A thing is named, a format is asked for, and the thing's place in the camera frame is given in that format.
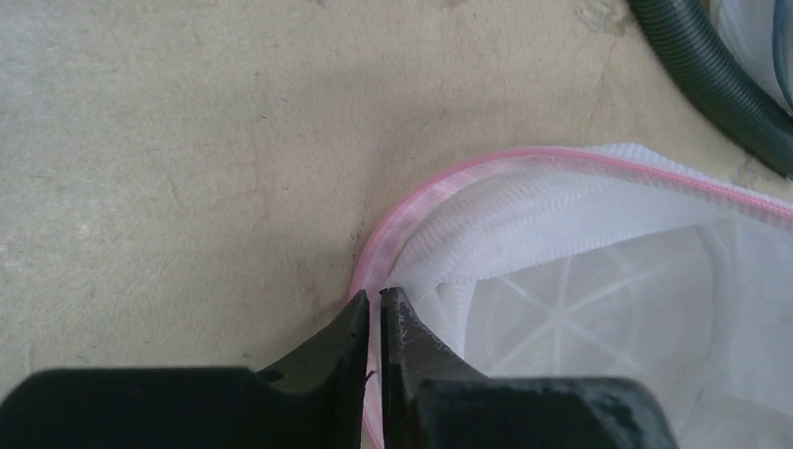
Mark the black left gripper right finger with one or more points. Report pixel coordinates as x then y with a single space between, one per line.
432 398

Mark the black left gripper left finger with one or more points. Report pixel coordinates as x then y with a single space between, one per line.
310 398

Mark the pink trimmed mesh laundry bag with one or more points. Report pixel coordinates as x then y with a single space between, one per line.
610 260

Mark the white mesh laundry bag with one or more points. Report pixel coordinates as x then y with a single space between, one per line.
746 29

